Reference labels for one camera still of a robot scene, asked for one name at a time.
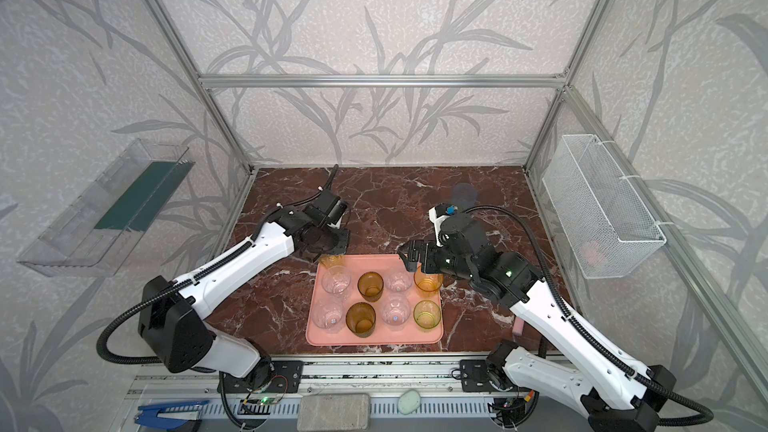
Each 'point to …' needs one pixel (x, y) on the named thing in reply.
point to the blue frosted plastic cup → (464, 195)
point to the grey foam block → (334, 412)
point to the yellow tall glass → (332, 260)
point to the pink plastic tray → (384, 264)
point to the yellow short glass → (428, 284)
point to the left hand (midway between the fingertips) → (349, 237)
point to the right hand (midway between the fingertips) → (413, 241)
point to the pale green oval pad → (408, 402)
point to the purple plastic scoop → (518, 326)
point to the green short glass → (426, 314)
